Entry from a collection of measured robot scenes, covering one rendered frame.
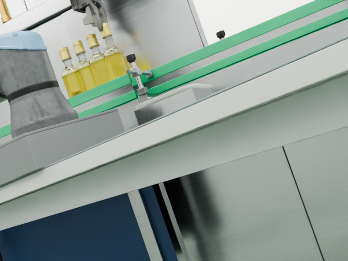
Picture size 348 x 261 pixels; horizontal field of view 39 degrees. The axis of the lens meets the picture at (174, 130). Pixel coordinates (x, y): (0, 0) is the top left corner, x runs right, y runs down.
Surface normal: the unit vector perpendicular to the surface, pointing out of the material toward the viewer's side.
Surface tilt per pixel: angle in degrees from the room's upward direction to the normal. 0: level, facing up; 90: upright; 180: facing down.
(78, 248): 90
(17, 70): 93
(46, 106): 75
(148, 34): 90
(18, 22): 90
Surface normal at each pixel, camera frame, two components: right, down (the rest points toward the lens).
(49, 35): -0.32, 0.07
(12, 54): -0.01, 0.01
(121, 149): -0.65, 0.20
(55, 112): 0.41, -0.46
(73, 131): 0.68, -0.27
